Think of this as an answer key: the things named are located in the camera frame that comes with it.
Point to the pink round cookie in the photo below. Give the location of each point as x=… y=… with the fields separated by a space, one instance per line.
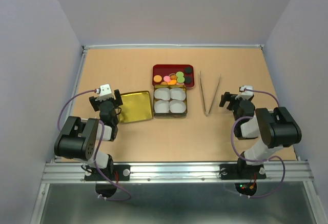
x=166 y=79

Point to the metal tongs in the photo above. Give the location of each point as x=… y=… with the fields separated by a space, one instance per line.
x=209 y=94

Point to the orange round cookie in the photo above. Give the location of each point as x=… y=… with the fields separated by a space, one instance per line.
x=157 y=79

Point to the green round cookie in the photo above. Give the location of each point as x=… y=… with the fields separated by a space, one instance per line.
x=179 y=74
x=180 y=80

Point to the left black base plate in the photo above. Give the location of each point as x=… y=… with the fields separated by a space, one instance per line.
x=116 y=173

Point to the aluminium front rail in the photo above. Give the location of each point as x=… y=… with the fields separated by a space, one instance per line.
x=166 y=172

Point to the white paper cup back left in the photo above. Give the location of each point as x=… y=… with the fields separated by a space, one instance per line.
x=163 y=94

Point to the white paper cup front right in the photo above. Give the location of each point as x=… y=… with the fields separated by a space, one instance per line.
x=177 y=106

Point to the white paper cup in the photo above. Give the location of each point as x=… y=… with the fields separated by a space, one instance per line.
x=178 y=94
x=177 y=106
x=161 y=106
x=163 y=94

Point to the red rectangular tray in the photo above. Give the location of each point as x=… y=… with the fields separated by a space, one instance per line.
x=168 y=69

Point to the gold square cookie tin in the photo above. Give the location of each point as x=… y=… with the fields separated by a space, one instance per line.
x=170 y=115

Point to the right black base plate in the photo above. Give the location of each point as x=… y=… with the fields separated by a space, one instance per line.
x=236 y=172

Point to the green round cookie lower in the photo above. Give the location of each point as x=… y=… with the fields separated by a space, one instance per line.
x=180 y=80

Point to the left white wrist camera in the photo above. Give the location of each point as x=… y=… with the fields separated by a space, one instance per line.
x=104 y=92

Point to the white paper cup front left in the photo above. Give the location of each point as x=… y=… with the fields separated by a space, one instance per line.
x=161 y=106

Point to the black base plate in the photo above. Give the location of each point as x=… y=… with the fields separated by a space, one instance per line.
x=236 y=172
x=116 y=173

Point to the black round cookie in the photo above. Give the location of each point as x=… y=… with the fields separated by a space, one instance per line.
x=188 y=70
x=188 y=80

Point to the white paper cup back right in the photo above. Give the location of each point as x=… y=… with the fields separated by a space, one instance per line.
x=178 y=94

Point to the black round cookie upper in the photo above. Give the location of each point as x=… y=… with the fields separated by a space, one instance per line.
x=188 y=70

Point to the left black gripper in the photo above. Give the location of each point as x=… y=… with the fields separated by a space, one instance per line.
x=117 y=102

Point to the green round cookie upper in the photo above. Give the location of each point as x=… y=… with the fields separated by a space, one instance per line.
x=179 y=74

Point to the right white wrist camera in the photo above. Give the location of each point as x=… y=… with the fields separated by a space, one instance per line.
x=246 y=92

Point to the black round cookie lower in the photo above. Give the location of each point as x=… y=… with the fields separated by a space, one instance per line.
x=188 y=80

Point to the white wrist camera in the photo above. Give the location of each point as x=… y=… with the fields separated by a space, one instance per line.
x=246 y=92
x=104 y=92

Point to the gold tin lid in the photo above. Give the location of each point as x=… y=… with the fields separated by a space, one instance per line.
x=136 y=107

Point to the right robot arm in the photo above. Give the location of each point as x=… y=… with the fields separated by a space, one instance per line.
x=273 y=129

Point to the orange fish-shaped cookie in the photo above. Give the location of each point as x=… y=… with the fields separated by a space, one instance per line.
x=172 y=82

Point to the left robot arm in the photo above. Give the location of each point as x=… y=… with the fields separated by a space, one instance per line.
x=77 y=138

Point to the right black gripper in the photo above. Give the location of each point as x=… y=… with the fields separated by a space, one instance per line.
x=228 y=97

